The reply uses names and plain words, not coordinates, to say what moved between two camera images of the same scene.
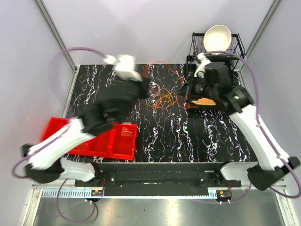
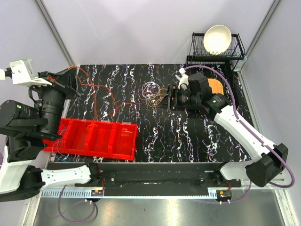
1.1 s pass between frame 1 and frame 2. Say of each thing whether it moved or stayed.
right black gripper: moved
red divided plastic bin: stayed
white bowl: stayed
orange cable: moved
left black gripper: moved
